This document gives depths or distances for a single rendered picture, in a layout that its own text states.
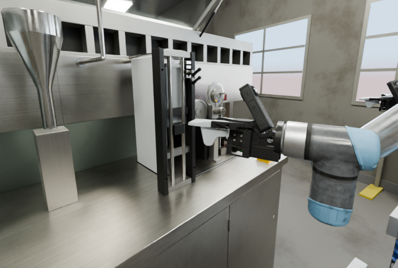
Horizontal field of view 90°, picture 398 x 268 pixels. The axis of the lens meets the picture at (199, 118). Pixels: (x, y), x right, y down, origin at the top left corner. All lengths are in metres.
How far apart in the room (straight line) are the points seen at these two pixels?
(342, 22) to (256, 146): 3.09
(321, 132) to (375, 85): 2.80
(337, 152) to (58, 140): 0.78
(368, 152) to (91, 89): 1.02
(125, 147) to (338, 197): 1.00
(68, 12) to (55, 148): 0.59
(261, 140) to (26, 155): 0.93
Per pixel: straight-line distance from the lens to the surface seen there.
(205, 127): 0.45
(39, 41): 0.78
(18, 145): 1.08
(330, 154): 0.44
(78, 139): 1.11
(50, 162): 0.83
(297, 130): 0.44
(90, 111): 1.10
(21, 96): 1.05
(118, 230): 0.72
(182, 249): 0.81
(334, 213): 0.49
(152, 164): 1.01
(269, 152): 0.46
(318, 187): 0.47
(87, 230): 0.75
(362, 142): 0.44
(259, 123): 0.45
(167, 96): 0.76
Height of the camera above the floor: 1.34
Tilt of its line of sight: 12 degrees down
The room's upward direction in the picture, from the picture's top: straight up
